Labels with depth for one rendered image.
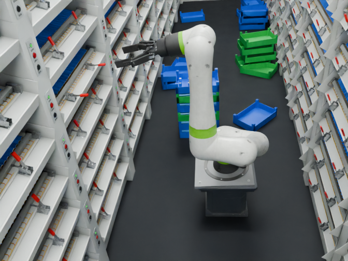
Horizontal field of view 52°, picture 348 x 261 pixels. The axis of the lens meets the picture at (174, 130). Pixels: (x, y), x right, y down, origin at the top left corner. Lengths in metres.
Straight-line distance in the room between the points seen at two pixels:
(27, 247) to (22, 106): 0.46
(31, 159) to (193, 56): 0.66
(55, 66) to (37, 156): 0.34
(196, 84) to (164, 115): 1.66
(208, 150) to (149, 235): 0.84
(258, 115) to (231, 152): 1.53
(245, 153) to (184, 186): 0.99
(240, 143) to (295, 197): 0.97
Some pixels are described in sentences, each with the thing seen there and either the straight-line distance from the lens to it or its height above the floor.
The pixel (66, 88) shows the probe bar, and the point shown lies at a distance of 1.60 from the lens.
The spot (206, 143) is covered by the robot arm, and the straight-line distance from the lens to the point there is 1.48.
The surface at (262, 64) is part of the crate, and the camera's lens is 3.66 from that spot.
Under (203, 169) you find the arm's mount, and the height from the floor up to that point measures 0.30.
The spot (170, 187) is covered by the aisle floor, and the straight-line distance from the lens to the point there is 2.39.
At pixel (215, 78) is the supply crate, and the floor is 0.40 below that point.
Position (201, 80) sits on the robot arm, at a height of 1.06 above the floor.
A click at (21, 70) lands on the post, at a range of 1.26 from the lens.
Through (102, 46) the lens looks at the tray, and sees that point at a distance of 1.92.
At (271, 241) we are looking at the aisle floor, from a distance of 2.14.
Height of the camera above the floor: 1.74
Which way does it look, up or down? 38 degrees down
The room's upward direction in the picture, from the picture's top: 6 degrees counter-clockwise
